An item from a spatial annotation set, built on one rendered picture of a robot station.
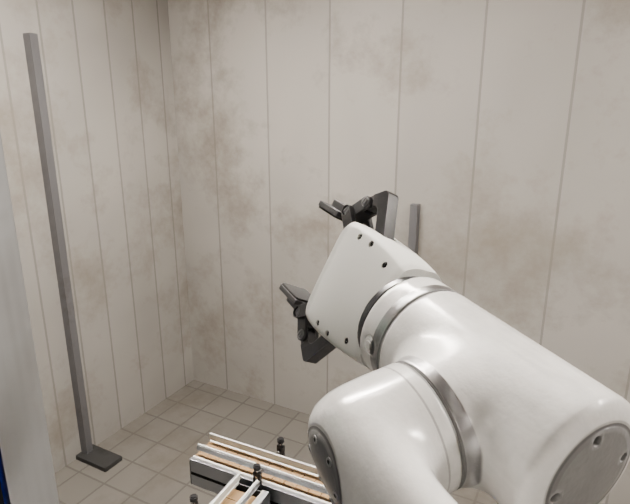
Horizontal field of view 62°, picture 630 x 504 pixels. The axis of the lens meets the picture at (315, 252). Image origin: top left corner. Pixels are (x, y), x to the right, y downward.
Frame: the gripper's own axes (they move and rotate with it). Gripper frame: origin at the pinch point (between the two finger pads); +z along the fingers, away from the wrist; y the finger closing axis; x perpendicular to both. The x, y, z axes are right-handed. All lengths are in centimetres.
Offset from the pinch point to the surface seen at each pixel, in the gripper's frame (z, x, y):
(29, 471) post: 13.8, 14.2, -39.4
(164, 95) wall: 303, -45, 4
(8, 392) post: 14.6, 19.4, -29.7
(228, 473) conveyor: 71, -52, -85
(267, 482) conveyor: 63, -60, -80
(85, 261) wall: 251, -28, -97
